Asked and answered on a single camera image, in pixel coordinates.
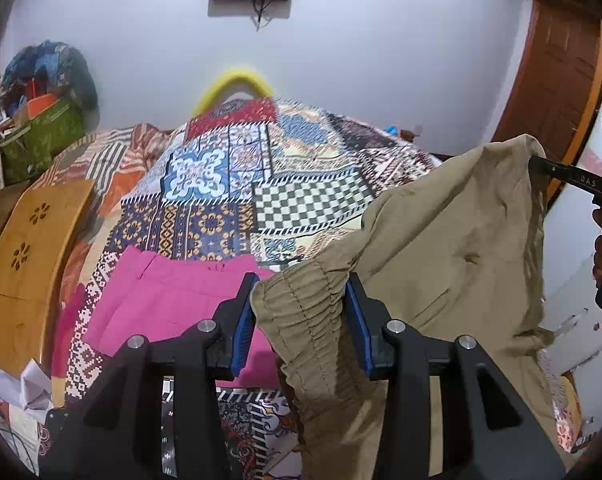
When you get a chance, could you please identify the pink folded pants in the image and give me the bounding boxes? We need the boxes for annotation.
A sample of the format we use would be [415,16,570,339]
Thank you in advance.
[50,245,282,390]

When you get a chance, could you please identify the patchwork patterned bed quilt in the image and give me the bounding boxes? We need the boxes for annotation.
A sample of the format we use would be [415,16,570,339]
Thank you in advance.
[61,98,564,479]

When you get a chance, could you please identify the striped orange bedsheet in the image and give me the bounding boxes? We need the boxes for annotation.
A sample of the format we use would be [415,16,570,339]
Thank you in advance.
[34,122,172,217]

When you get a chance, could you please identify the pile of colourful clothes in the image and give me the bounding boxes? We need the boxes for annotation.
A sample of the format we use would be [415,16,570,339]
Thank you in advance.
[0,40,99,124]

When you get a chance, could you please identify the wooden lap desk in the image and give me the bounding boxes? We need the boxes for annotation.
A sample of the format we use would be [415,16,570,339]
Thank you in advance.
[0,179,95,377]

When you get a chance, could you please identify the green storage bag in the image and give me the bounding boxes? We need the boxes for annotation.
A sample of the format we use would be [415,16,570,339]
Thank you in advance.
[0,100,84,185]

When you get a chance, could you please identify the yellow curved tube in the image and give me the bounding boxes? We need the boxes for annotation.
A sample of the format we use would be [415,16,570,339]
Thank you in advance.
[191,68,275,117]

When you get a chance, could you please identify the wooden room door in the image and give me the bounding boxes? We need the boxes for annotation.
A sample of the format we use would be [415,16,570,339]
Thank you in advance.
[489,0,602,201]

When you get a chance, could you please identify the olive khaki pants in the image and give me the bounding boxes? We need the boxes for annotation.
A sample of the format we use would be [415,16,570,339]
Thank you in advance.
[251,134,557,479]

